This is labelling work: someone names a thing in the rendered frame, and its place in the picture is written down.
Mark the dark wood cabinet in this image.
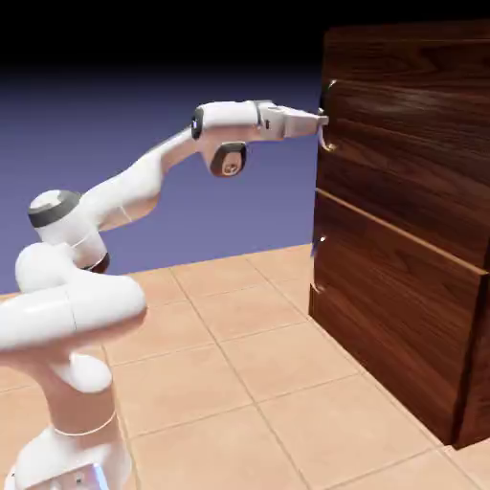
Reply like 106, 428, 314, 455
308, 23, 490, 450

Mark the short curved metal handle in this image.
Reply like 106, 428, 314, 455
310, 234, 327, 294

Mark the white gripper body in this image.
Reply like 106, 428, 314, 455
281, 107, 321, 139

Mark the large dark wood cabinet door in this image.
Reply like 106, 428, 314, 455
315, 78, 490, 270

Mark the long curved metal handle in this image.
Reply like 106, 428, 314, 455
316, 78, 338, 152

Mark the small dark wood cabinet door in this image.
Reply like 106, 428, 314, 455
308, 189, 489, 447

